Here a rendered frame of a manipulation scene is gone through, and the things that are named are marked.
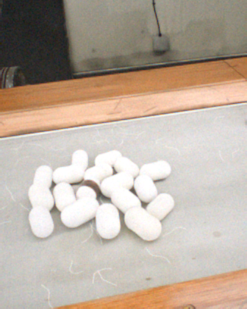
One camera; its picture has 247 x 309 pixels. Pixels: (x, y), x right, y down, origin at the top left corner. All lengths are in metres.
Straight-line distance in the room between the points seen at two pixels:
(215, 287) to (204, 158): 0.21
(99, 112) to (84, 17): 1.92
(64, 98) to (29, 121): 0.06
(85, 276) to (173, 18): 2.29
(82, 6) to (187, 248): 2.16
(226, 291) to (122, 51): 2.29
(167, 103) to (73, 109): 0.13
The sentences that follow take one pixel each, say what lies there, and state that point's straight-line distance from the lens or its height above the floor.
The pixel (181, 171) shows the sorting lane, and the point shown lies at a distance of 0.47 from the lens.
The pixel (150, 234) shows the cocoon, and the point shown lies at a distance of 0.37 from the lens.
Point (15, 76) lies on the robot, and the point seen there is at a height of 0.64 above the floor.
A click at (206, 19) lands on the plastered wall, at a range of 2.63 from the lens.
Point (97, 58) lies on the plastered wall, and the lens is 2.54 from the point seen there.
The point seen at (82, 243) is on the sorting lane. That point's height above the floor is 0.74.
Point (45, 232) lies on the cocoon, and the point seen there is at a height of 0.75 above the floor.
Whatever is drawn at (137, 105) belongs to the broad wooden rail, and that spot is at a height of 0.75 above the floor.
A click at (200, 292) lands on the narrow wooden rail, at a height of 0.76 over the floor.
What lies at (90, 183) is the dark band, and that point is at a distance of 0.42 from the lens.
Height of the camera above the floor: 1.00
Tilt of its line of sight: 30 degrees down
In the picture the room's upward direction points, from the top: 4 degrees counter-clockwise
